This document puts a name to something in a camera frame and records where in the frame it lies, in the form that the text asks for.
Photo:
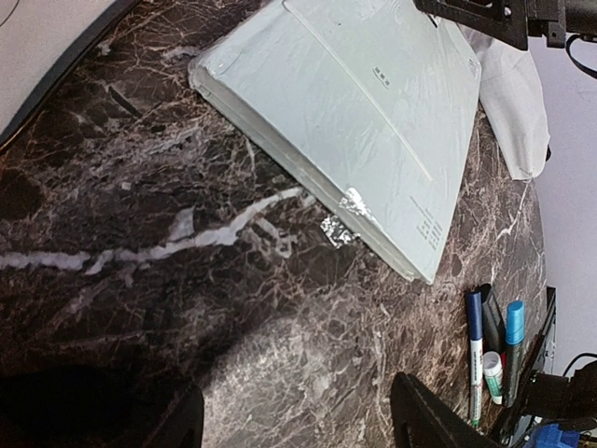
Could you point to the white green glue stick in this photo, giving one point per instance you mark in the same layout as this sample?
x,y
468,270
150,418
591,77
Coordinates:
x,y
493,374

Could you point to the black marker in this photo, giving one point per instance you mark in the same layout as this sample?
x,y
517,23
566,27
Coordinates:
x,y
493,324

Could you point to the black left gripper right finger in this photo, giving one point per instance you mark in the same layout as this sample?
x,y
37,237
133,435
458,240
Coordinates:
x,y
421,419

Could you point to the blue-capped black highlighter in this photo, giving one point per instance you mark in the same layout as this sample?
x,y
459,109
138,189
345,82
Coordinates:
x,y
515,335

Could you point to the blue-capped white marker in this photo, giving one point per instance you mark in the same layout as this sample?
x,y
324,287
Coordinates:
x,y
475,337

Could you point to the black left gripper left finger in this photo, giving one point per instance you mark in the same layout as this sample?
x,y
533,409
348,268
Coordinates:
x,y
180,421

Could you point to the black student bag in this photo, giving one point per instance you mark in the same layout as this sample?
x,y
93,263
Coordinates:
x,y
68,401

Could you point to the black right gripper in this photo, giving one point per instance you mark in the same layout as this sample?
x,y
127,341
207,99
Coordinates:
x,y
507,20

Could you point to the grey shrink-wrapped notebook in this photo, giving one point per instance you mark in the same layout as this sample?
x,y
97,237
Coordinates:
x,y
370,105

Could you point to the white cloth pouch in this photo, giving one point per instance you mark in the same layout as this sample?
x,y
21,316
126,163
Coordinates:
x,y
512,97

